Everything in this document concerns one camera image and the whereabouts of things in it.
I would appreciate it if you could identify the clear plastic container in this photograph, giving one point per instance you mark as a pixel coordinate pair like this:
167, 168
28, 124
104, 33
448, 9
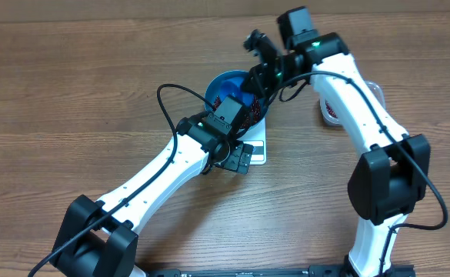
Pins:
328, 114

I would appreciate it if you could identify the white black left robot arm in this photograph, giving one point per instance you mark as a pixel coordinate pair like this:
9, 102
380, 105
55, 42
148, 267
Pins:
100, 238

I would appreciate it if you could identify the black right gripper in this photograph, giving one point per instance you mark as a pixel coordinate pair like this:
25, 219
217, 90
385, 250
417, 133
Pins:
262, 75

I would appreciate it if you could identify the red adzuki beans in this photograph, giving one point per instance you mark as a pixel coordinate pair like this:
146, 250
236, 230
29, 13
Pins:
255, 108

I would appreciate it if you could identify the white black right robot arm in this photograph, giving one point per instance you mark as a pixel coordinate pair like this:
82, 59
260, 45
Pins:
389, 177

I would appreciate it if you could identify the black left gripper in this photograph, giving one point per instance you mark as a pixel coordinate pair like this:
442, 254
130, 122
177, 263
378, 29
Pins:
238, 162

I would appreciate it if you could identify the white digital kitchen scale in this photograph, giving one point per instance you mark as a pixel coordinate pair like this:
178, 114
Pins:
256, 136

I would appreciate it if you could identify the teal plastic bowl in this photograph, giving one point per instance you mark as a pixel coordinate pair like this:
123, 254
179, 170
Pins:
213, 87

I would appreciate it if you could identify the blue plastic scoop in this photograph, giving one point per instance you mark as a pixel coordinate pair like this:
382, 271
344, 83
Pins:
232, 87

